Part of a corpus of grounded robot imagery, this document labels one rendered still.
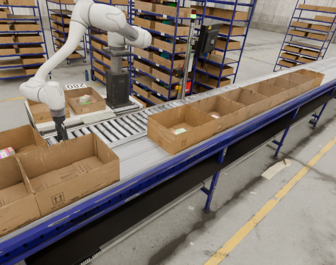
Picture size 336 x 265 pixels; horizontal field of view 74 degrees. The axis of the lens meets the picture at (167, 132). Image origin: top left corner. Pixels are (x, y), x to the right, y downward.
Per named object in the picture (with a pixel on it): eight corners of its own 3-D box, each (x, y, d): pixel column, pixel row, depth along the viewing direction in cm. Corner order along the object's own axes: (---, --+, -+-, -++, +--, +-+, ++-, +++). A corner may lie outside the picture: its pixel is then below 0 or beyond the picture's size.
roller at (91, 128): (92, 123, 195) (87, 125, 193) (124, 153, 164) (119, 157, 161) (93, 128, 198) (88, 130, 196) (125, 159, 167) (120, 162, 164)
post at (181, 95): (182, 102, 271) (194, 21, 225) (185, 104, 268) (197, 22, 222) (175, 104, 264) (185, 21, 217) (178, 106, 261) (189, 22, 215)
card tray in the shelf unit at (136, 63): (133, 65, 355) (133, 59, 349) (148, 63, 373) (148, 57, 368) (149, 73, 331) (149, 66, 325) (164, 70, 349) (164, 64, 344)
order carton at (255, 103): (237, 102, 233) (242, 87, 224) (263, 113, 215) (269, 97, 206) (213, 111, 209) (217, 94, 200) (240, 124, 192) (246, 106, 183)
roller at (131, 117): (130, 117, 221) (131, 112, 219) (165, 142, 190) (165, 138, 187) (126, 118, 218) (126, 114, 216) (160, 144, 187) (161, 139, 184)
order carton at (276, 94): (257, 95, 256) (261, 80, 247) (282, 104, 239) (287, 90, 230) (237, 102, 233) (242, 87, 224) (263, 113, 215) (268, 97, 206)
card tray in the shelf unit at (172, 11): (154, 12, 284) (155, 3, 278) (172, 13, 302) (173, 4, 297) (176, 17, 259) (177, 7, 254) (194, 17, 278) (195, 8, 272)
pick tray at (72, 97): (91, 95, 245) (91, 86, 240) (106, 109, 220) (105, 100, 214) (64, 99, 229) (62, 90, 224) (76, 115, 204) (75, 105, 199)
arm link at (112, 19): (132, 28, 206) (154, 33, 203) (129, 47, 209) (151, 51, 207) (88, -4, 131) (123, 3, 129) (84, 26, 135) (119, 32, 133)
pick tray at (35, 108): (60, 101, 226) (58, 91, 221) (70, 118, 200) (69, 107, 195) (28, 105, 211) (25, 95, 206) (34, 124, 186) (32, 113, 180)
